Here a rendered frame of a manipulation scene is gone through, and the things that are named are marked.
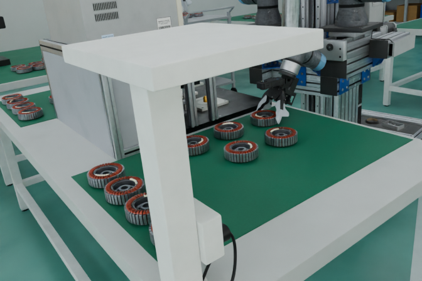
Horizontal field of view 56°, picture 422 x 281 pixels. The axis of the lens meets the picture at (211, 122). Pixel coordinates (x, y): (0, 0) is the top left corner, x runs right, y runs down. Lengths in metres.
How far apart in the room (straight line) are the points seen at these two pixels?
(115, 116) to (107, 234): 0.47
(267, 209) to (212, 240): 0.32
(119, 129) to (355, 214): 0.78
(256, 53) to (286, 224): 0.48
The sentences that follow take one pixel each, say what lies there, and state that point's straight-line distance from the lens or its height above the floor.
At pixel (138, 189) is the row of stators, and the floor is 0.78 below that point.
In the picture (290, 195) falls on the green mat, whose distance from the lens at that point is 1.09.
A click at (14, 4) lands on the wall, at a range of 6.89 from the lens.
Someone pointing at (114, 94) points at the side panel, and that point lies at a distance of 1.36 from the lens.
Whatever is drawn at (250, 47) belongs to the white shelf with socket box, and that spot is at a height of 1.20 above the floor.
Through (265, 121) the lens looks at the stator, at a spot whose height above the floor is 0.78.
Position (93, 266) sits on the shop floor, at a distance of 2.21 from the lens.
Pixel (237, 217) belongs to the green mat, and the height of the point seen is 0.75.
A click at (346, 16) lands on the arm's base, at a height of 1.08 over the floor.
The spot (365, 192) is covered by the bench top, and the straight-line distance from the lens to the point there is 1.13.
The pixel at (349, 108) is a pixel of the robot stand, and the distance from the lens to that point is 2.50.
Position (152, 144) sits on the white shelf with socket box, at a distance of 0.63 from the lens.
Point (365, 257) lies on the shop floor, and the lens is 2.13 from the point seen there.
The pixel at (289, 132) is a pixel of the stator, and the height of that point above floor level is 0.78.
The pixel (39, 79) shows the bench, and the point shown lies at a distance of 3.12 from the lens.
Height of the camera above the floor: 1.31
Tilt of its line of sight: 20 degrees down
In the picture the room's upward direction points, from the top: 5 degrees counter-clockwise
